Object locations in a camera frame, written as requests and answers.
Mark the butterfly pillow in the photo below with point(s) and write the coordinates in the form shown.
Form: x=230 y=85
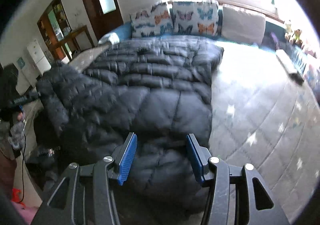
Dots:
x=151 y=21
x=195 y=18

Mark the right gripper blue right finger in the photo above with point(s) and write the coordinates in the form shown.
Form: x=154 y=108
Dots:
x=198 y=157

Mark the plush toy dolls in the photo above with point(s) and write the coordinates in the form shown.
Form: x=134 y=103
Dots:
x=302 y=39

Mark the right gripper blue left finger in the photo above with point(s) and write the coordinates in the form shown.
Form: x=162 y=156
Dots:
x=123 y=156

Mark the black quilted down coat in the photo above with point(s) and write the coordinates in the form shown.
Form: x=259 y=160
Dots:
x=158 y=88

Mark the wooden display cabinet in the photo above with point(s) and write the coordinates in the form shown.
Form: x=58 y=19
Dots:
x=54 y=26

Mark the remote control box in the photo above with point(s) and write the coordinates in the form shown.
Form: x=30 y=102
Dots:
x=289 y=66

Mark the white plain pillow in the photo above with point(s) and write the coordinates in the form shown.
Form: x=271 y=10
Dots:
x=242 y=25

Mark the grey star quilted mattress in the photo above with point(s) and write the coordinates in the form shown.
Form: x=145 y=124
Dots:
x=261 y=115

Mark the brown wooden table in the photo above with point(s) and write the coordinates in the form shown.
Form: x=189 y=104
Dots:
x=70 y=37

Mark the white refrigerator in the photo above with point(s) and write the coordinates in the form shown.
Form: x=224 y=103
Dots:
x=38 y=57

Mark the right butterfly pillow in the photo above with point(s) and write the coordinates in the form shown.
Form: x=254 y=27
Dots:
x=195 y=18

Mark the purple small toy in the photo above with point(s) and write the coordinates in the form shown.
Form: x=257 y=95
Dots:
x=274 y=40

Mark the left butterfly pillow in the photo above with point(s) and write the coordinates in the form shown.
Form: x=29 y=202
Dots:
x=151 y=21

